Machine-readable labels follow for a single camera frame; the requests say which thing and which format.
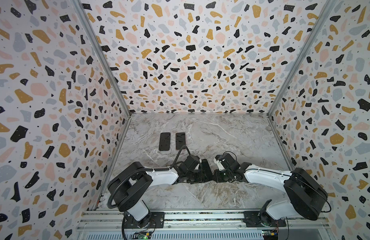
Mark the left green circuit board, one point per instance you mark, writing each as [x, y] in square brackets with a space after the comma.
[141, 236]

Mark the right corner aluminium post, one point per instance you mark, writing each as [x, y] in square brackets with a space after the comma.
[324, 14]

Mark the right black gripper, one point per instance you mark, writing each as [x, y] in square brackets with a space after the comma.
[222, 174]

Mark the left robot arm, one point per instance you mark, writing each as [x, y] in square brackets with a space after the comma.
[128, 187]

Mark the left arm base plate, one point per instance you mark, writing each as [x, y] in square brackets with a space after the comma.
[153, 220]

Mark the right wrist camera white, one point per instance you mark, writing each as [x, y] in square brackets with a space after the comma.
[219, 164]

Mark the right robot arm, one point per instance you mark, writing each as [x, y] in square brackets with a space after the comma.
[303, 196]

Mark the black phone case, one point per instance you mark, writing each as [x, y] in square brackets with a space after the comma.
[165, 141]

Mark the corner aluminium post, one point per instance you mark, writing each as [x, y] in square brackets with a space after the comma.
[324, 14]
[77, 5]

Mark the right circuit board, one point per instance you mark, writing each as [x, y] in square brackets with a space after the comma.
[270, 235]

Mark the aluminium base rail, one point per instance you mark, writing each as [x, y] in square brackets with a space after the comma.
[199, 225]

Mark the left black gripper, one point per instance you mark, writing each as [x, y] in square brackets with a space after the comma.
[198, 179]

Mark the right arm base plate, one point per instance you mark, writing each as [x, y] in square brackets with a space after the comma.
[254, 219]

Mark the left corner aluminium post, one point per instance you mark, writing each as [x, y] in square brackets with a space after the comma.
[77, 5]

